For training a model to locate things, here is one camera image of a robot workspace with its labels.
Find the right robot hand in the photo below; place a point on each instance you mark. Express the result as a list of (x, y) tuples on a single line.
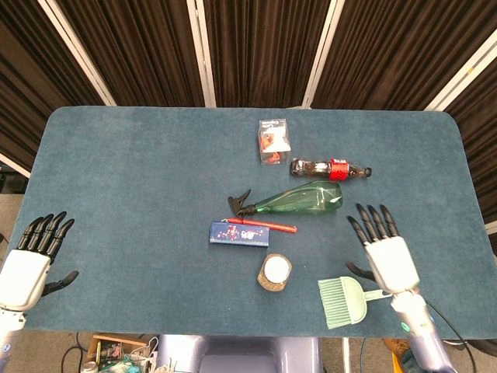
[(390, 264)]

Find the green brush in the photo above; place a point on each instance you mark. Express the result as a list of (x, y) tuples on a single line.
[(343, 301)]

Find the green spray bottle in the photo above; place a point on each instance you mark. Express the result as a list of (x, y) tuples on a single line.
[(299, 202)]

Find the clear plastic box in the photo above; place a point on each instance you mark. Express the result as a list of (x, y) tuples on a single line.
[(274, 140)]

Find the red pen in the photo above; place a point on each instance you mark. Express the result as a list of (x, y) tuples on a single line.
[(264, 224)]

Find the cardboard box with clutter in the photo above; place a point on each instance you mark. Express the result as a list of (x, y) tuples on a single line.
[(116, 351)]

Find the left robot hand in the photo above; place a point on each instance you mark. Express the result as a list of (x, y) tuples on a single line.
[(24, 272)]

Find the purple robot base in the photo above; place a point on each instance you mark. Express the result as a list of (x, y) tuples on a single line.
[(238, 353)]

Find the blue table mat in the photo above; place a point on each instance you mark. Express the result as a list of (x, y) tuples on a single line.
[(155, 213)]

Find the blue rectangular box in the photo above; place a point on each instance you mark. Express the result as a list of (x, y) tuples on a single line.
[(239, 235)]

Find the cola bottle red label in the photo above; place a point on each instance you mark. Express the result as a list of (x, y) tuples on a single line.
[(330, 168)]

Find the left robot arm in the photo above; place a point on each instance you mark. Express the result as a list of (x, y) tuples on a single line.
[(7, 334)]

